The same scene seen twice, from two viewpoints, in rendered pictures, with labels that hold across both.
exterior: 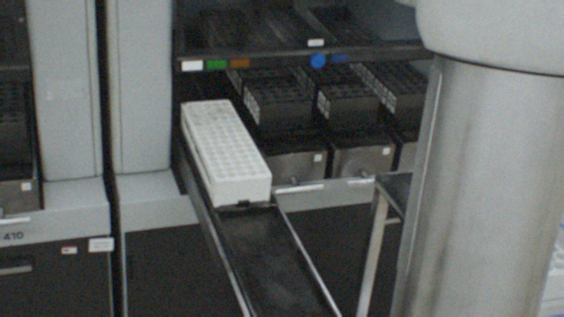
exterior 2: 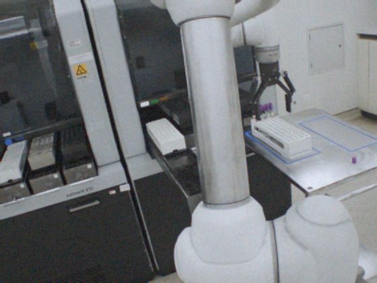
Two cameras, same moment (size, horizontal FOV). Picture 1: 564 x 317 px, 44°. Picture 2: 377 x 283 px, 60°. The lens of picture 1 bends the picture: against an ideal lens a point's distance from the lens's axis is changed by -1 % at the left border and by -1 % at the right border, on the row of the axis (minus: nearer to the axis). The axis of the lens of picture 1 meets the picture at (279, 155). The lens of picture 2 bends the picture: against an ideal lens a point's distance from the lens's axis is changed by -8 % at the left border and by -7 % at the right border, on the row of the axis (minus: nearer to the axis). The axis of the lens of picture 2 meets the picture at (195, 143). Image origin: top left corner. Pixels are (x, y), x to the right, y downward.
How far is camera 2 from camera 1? 0.36 m
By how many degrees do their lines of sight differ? 9
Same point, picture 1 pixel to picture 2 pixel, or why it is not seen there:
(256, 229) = (181, 159)
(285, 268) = (194, 168)
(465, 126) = (189, 40)
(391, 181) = not seen: hidden behind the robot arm
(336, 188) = not seen: hidden behind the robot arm
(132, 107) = (125, 127)
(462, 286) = (203, 91)
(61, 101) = (96, 131)
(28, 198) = (91, 171)
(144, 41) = (124, 98)
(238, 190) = (171, 145)
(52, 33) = (87, 103)
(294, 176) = not seen: hidden behind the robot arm
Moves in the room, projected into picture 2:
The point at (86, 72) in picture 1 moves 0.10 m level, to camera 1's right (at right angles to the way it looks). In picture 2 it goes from (104, 116) to (125, 112)
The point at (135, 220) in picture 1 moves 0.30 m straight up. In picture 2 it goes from (136, 174) to (120, 112)
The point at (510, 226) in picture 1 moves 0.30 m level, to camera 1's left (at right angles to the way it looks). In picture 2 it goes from (211, 67) to (63, 92)
